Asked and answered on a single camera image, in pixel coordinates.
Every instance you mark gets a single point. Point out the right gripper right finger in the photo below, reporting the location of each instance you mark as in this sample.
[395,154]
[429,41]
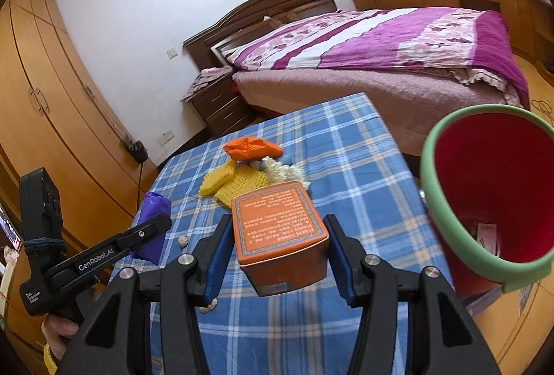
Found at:
[442,336]

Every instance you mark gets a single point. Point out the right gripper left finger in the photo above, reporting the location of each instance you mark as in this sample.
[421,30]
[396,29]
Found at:
[116,335]

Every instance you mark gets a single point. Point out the purple plastic wrapper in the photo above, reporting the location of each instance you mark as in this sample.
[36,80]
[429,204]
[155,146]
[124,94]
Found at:
[153,205]

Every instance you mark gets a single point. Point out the yellow foam net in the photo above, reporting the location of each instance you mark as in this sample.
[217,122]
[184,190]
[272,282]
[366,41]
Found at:
[245,180]
[215,179]

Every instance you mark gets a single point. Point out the orange mesh bag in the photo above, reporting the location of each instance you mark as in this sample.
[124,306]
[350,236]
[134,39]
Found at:
[252,148]

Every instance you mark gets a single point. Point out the cream plastic bag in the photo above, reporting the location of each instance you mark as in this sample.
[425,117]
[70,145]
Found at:
[281,174]

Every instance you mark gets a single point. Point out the blue plastic curved piece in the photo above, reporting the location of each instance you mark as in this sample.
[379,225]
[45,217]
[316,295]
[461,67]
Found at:
[262,163]

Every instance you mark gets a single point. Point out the person's left hand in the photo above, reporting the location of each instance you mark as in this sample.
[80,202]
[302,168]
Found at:
[58,332]

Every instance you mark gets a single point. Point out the books under bin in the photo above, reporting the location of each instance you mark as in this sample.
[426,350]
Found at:
[477,303]

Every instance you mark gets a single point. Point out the peanut front centre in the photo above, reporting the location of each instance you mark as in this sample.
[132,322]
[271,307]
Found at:
[210,307]

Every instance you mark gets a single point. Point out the walnut shell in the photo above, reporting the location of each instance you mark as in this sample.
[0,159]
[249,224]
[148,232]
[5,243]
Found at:
[183,241]

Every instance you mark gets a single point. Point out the wooden wardrobe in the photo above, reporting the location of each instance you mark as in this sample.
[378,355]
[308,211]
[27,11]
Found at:
[54,117]

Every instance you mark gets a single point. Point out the red bin green rim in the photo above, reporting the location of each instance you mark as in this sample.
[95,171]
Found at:
[487,175]

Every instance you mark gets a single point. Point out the dark wooden nightstand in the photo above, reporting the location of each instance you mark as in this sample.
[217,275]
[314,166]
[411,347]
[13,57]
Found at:
[221,107]

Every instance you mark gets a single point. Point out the folded clothes on nightstand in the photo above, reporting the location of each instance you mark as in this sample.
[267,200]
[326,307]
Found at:
[206,77]

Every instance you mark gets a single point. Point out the wooden bed with headboard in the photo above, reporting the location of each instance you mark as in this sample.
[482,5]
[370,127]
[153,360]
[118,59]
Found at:
[409,103]

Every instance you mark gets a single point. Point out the purple floral quilt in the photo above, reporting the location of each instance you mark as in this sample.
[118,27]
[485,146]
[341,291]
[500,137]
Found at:
[466,44]

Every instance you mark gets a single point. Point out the long wooden low cabinet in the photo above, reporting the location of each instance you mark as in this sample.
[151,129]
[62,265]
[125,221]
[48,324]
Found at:
[530,22]

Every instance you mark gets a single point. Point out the wall power socket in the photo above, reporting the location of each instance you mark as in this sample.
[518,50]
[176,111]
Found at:
[166,137]

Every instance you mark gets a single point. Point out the wall light switch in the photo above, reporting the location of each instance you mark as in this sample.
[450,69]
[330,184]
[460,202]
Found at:
[172,53]

